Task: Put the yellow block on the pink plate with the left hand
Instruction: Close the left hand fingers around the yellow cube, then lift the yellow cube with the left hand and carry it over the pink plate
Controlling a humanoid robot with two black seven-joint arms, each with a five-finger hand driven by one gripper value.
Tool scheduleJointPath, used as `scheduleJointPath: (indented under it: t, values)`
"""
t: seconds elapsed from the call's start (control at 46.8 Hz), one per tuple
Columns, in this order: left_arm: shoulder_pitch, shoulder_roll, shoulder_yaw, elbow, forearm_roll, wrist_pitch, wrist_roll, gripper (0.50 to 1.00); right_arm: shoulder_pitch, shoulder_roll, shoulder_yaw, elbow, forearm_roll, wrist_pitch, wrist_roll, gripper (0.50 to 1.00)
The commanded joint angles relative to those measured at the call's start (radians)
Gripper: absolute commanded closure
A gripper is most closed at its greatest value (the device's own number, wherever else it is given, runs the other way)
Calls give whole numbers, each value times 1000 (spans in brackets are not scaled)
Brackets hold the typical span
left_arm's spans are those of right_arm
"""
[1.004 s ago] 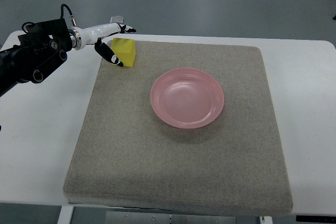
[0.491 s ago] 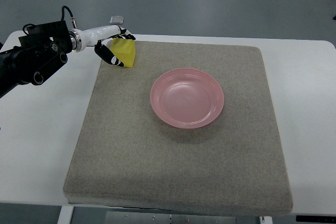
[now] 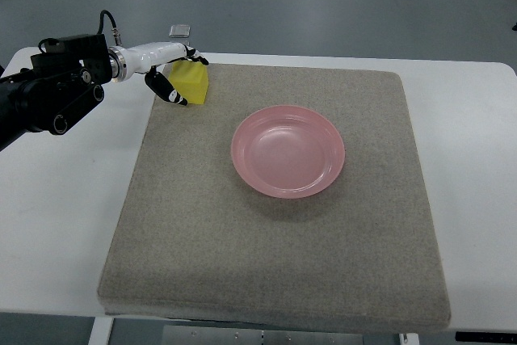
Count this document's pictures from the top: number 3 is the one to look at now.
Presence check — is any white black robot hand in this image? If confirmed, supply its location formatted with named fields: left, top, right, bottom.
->
left=111, top=42, right=209, bottom=106

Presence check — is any yellow block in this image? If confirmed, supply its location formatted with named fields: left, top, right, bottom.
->
left=167, top=60, right=208, bottom=105

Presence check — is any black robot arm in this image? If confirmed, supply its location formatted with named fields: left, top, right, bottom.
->
left=1, top=10, right=121, bottom=149

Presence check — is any pink plate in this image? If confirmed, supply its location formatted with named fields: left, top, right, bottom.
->
left=230, top=105, right=346, bottom=200

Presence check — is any floor socket box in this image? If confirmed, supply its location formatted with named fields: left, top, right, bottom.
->
left=168, top=24, right=191, bottom=38

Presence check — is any beige fabric mat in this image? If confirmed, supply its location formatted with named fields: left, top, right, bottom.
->
left=97, top=65, right=451, bottom=333

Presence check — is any white table leg frame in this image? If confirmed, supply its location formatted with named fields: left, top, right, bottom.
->
left=87, top=317, right=115, bottom=345

